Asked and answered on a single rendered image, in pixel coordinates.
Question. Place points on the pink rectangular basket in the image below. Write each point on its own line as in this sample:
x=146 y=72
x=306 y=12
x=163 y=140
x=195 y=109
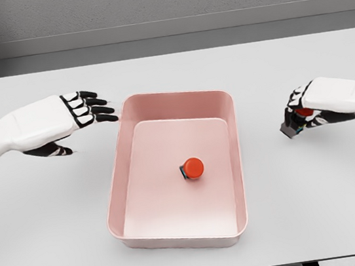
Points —
x=176 y=173

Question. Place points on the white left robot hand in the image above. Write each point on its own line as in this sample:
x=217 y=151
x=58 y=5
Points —
x=46 y=120

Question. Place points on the red button industrial switch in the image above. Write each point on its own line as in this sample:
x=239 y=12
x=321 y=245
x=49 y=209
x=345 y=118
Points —
x=291 y=129
x=193 y=168

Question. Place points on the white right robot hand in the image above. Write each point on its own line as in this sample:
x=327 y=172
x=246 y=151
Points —
x=321 y=96

